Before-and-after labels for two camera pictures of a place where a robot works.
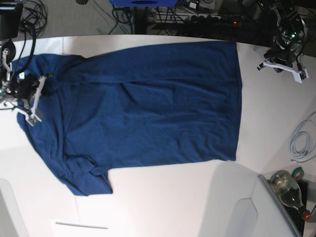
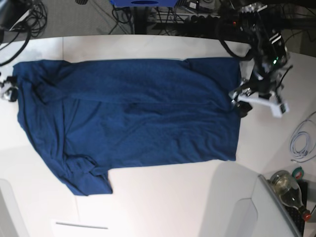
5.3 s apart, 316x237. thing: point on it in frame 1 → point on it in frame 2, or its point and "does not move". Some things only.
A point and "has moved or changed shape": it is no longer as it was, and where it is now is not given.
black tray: (296, 214) does not move
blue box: (145, 3) does not move
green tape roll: (297, 173) does not move
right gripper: (281, 55) → (259, 81)
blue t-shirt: (135, 107) has moved or changed shape
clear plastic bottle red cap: (288, 193) does not move
